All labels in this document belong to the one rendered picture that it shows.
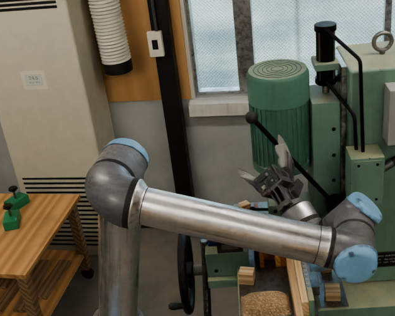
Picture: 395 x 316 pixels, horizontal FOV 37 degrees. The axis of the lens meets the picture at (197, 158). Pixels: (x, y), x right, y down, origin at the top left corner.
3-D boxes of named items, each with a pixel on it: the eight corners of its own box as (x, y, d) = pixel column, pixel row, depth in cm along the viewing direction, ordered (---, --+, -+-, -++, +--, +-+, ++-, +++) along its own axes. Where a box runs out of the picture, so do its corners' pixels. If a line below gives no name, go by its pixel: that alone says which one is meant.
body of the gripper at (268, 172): (271, 161, 152) (296, 198, 146) (286, 166, 159) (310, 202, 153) (249, 179, 155) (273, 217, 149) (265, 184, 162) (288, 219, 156)
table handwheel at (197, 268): (180, 229, 219) (170, 228, 191) (235, 225, 218) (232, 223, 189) (186, 310, 215) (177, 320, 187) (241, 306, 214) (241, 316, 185)
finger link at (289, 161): (292, 151, 156) (291, 184, 155) (294, 152, 157) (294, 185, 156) (276, 152, 159) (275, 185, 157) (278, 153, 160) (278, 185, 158)
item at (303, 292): (281, 200, 219) (280, 188, 216) (286, 199, 218) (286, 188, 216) (301, 316, 166) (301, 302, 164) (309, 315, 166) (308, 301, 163)
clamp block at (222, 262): (208, 249, 202) (205, 227, 198) (247, 246, 201) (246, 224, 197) (207, 278, 189) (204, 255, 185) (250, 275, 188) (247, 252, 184)
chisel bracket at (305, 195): (268, 215, 196) (266, 194, 192) (311, 212, 195) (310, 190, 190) (269, 229, 189) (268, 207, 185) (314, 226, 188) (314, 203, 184)
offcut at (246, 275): (255, 277, 182) (254, 267, 181) (253, 285, 179) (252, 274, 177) (241, 276, 184) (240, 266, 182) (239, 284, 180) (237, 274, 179)
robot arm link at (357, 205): (388, 232, 133) (348, 263, 139) (384, 204, 143) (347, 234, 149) (357, 207, 131) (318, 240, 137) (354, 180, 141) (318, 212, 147)
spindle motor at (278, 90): (251, 153, 191) (244, 61, 176) (306, 148, 189) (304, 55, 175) (254, 181, 175) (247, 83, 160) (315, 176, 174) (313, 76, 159)
